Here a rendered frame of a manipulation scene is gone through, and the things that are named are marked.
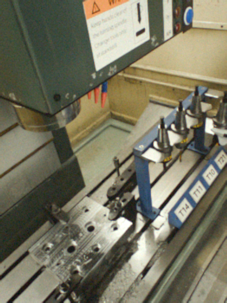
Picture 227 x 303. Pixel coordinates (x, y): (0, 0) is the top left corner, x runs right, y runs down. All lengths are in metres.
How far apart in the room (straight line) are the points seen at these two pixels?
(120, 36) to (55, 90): 0.16
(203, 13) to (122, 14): 1.01
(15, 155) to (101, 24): 0.85
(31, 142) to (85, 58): 0.83
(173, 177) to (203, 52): 0.67
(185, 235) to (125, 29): 0.77
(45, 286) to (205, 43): 1.28
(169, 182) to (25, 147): 0.63
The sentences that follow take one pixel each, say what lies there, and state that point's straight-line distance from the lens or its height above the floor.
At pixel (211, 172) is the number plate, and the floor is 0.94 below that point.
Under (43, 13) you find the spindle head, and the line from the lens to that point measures 0.41.
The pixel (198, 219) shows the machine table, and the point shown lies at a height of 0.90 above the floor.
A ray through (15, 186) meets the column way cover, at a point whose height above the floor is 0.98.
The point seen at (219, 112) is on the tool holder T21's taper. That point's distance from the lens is 1.02.
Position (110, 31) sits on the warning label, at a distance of 0.50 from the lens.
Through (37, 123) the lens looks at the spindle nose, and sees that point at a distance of 0.63.
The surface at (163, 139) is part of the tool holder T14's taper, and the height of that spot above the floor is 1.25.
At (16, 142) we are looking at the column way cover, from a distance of 1.22.
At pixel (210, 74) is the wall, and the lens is 1.60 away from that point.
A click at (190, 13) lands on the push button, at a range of 0.71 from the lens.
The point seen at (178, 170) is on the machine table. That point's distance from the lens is 1.30.
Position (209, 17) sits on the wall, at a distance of 1.50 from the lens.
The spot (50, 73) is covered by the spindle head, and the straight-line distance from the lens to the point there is 0.43.
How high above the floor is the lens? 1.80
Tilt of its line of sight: 39 degrees down
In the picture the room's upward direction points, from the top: 11 degrees counter-clockwise
